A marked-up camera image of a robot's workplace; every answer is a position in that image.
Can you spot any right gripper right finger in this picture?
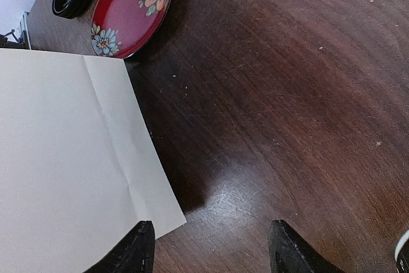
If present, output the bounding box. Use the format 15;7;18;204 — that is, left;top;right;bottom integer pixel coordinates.
268;220;343;273

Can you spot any black paper coffee cup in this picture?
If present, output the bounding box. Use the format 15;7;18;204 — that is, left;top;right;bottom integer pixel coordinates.
394;230;409;273

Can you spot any cream paper bag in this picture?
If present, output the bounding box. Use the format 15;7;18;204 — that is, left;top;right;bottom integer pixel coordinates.
1;49;186;272

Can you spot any red floral plate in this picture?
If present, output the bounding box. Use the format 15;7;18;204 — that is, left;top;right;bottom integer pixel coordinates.
91;0;171;59

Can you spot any aluminium front rail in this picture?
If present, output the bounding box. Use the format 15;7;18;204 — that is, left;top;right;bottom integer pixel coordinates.
1;12;32;50

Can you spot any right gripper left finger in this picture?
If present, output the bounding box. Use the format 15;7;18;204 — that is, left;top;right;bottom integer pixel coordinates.
85;221;155;273

